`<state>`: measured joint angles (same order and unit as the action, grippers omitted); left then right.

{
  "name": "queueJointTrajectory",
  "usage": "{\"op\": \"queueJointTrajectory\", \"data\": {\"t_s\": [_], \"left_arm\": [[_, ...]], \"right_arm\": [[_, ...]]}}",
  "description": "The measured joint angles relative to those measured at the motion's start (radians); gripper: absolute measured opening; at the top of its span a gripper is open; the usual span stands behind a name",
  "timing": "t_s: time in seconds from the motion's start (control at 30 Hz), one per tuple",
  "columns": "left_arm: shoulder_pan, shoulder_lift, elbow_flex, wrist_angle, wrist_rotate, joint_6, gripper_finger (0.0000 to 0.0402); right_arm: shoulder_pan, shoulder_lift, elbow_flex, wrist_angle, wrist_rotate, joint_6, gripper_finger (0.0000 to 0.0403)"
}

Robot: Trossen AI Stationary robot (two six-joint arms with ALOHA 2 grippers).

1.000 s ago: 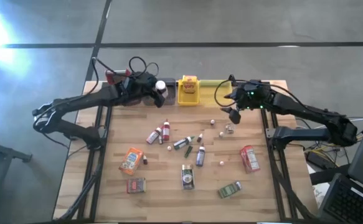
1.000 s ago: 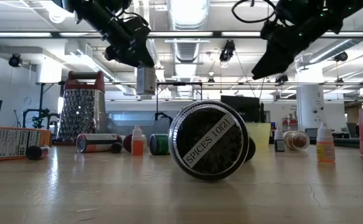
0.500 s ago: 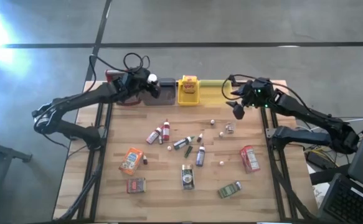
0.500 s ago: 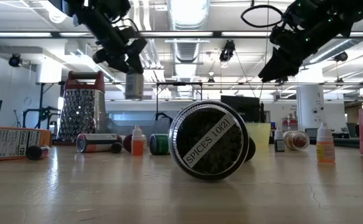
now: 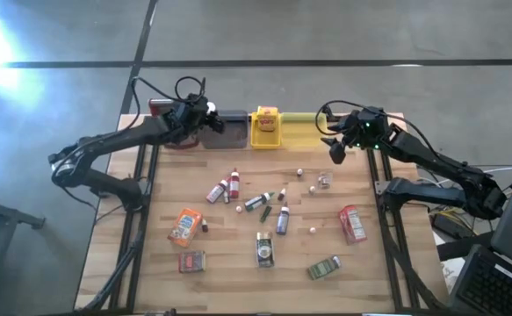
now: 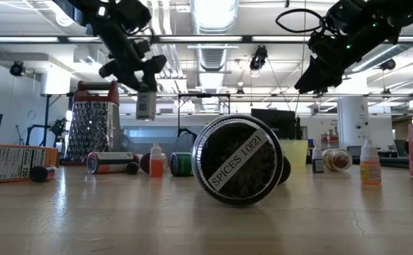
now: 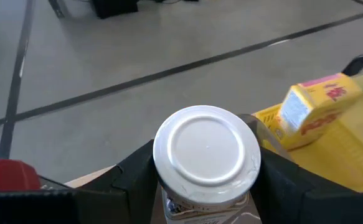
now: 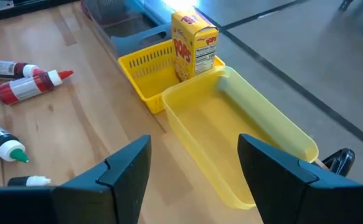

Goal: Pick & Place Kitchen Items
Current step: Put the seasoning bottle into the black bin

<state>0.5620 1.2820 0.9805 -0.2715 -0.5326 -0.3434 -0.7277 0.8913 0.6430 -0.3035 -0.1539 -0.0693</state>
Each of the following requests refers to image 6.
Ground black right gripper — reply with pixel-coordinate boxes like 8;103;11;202
293;21;370;94

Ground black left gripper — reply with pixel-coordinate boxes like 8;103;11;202
98;38;168;93

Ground white-lidded clear jar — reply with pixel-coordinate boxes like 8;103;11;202
136;91;157;122

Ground large red food colouring bottle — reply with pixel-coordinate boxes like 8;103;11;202
140;152;169;174

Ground amber jar with red contents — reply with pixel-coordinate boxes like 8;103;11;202
322;148;353;172

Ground small black-labelled dropper bottle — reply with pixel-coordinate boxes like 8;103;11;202
311;144;324;174

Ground small bottle with black cap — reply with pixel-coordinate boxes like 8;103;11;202
28;164;57;183

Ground black ceiling spotlight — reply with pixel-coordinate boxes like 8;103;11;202
9;60;26;78
379;57;397;72
248;45;269;72

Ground black monitor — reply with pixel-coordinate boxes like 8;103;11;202
250;108;298;141

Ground translucent yellow-green bin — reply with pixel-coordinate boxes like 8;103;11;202
279;139;309;168

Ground pink labelled bottle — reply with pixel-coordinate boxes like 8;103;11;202
86;151;140;175

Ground green food colouring bottle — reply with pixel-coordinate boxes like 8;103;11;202
169;152;194;177

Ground black tripod stand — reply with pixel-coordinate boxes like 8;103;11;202
25;93;69;147

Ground spice jar labelled SPICES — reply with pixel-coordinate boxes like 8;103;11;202
191;113;285;207

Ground orange food box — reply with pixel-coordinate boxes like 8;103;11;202
0;141;60;185

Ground black metal stand frame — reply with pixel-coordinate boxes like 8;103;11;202
176;92;232;138

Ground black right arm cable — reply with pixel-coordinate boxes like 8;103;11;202
275;8;329;35

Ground metal box grater red handle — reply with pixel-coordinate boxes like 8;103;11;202
64;80;122;166

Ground silver ventilation duct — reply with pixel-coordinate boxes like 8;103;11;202
189;0;242;74

